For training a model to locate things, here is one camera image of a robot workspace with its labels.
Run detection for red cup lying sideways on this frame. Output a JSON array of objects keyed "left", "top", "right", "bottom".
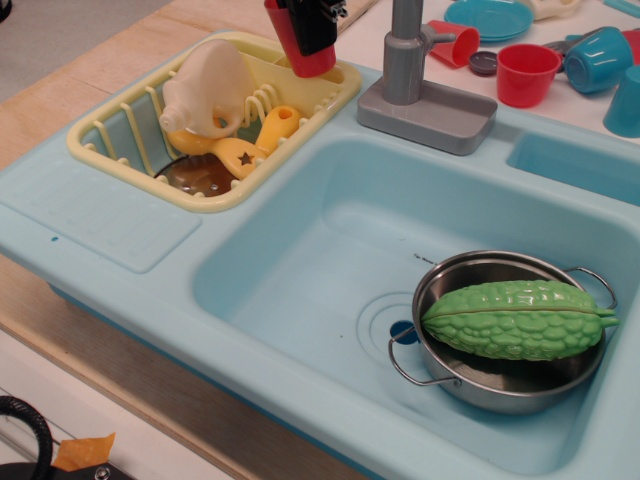
[{"left": 427, "top": 20, "right": 480, "bottom": 68}]

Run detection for orange tape piece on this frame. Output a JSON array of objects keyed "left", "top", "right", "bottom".
[{"left": 52, "top": 432, "right": 116, "bottom": 472}]

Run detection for cream toy pitcher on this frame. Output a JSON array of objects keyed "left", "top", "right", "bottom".
[{"left": 159, "top": 39, "right": 255, "bottom": 139}]

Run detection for teal cup lying sideways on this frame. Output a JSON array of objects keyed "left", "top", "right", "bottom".
[{"left": 563, "top": 27, "right": 634, "bottom": 94}]

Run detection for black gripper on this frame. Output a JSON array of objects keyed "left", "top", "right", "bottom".
[{"left": 286, "top": 0, "right": 348, "bottom": 56}]

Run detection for red plastic cup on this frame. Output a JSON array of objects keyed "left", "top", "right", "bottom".
[{"left": 264, "top": 1, "right": 336, "bottom": 78}]

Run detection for black device base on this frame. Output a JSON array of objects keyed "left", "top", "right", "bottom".
[{"left": 1, "top": 462, "right": 132, "bottom": 480}]

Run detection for green toy bitter gourd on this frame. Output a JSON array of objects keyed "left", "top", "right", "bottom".
[{"left": 421, "top": 280, "right": 619, "bottom": 361}]

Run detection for black braided cable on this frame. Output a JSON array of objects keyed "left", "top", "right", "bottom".
[{"left": 0, "top": 395, "right": 53, "bottom": 480}]

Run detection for yellow star spatula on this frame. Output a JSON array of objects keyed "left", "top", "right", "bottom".
[{"left": 209, "top": 138, "right": 264, "bottom": 180}]

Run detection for steel pot with handles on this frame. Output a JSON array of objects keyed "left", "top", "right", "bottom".
[{"left": 388, "top": 250, "right": 609, "bottom": 415}]

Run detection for pale yellow dish rack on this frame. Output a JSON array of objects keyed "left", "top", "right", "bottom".
[{"left": 66, "top": 32, "right": 361, "bottom": 213}]

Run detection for dark grey small lid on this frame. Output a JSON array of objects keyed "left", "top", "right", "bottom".
[{"left": 468, "top": 51, "right": 498, "bottom": 77}]

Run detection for red upright cup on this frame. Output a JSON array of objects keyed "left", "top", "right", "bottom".
[{"left": 497, "top": 44, "right": 561, "bottom": 108}]

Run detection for cream toy item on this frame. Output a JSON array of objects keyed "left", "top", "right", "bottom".
[{"left": 521, "top": 0, "right": 582, "bottom": 20}]

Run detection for grey toy faucet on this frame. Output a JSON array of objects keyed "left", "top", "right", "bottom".
[{"left": 357, "top": 1, "right": 498, "bottom": 156}]

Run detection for teal cup at edge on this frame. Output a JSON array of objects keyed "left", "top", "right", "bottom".
[{"left": 603, "top": 65, "right": 639, "bottom": 138}]

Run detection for light blue toy sink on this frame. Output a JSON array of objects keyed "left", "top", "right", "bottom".
[{"left": 0, "top": 29, "right": 640, "bottom": 480}]

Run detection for teal plates stack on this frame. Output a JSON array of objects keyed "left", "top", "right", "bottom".
[{"left": 444, "top": 0, "right": 534, "bottom": 43}]

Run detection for glass pot lid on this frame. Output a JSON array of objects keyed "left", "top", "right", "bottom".
[{"left": 155, "top": 153, "right": 236, "bottom": 197}]

